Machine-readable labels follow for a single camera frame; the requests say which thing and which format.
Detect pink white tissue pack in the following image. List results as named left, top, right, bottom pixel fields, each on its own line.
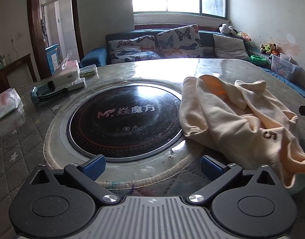
left=52, top=55, right=80, bottom=86

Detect green packet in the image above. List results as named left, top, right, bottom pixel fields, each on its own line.
left=79, top=64, right=98, bottom=78

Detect green and brown plush toys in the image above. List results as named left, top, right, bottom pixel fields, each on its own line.
left=260, top=43, right=282, bottom=55

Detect white plastic bag package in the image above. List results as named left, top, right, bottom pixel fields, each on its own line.
left=0, top=88, right=22, bottom=123

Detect blue cardboard box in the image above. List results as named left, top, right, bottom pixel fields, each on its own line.
left=45, top=44, right=60, bottom=75

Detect butterfly print pillow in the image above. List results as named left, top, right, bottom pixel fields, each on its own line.
left=156, top=24, right=204, bottom=59
left=108, top=35, right=161, bottom=64

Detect green bowl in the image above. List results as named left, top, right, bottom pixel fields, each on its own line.
left=250, top=55, right=268, bottom=65

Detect dark wooden sideboard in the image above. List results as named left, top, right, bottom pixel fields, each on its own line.
left=0, top=53, right=40, bottom=97

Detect round black induction cooktop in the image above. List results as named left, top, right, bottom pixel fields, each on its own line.
left=59, top=81, right=186, bottom=164

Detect dark wooden door frame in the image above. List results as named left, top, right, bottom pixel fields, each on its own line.
left=27, top=0, right=84, bottom=80

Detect white flat box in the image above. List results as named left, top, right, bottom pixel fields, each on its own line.
left=65, top=77, right=86, bottom=92

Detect colourful plush toy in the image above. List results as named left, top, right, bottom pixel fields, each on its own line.
left=236, top=31, right=251, bottom=41

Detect panda plush toy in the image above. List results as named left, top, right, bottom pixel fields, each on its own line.
left=218, top=23, right=239, bottom=36

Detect clear plastic storage box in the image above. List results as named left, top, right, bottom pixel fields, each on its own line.
left=269, top=53, right=301, bottom=81

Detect blue smartwatch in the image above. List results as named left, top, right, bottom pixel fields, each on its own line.
left=30, top=81, right=68, bottom=104

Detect blue sofa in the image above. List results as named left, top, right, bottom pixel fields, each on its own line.
left=80, top=28, right=305, bottom=100

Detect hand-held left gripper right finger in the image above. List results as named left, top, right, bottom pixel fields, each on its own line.
left=187, top=155, right=277, bottom=204

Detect cream garment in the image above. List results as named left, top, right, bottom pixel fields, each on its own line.
left=179, top=75, right=305, bottom=189

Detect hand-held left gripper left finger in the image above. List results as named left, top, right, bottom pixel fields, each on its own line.
left=30, top=154, right=119, bottom=204

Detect grey pillow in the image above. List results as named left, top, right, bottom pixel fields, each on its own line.
left=213, top=34, right=250, bottom=61

